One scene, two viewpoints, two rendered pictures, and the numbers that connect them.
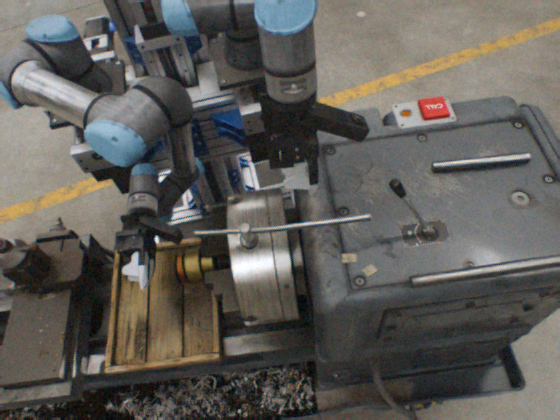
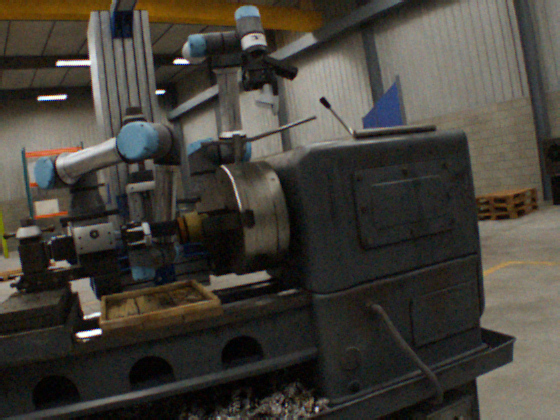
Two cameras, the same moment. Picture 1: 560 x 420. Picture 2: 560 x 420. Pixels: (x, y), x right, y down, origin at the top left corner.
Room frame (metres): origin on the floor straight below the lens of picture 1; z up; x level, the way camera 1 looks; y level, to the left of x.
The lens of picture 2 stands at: (-0.81, 0.47, 1.16)
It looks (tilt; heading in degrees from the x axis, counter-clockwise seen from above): 3 degrees down; 338
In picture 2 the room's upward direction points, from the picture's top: 8 degrees counter-clockwise
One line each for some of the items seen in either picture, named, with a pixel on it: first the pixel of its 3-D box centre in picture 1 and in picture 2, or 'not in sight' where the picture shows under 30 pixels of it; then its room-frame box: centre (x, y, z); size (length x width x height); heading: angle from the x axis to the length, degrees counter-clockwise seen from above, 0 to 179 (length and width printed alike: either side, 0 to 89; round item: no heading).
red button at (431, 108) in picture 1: (433, 109); not in sight; (0.70, -0.39, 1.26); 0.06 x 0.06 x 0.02; 88
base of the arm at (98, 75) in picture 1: (79, 77); (85, 200); (1.08, 0.51, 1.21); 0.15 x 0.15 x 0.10
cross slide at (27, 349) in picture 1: (44, 302); (36, 302); (0.52, 0.67, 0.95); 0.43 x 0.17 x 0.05; 178
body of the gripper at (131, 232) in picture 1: (138, 235); (136, 234); (0.60, 0.37, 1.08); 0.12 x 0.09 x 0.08; 178
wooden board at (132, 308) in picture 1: (165, 301); (155, 304); (0.50, 0.36, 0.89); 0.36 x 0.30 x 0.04; 178
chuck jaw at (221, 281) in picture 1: (230, 295); (226, 221); (0.40, 0.14, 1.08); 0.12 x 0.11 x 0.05; 178
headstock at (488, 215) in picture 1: (422, 230); (363, 204); (0.49, -0.34, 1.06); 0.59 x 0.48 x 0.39; 88
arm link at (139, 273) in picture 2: (160, 201); (144, 261); (0.77, 0.34, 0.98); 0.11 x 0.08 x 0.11; 137
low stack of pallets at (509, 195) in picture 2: not in sight; (506, 203); (5.44, -6.59, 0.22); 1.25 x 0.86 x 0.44; 106
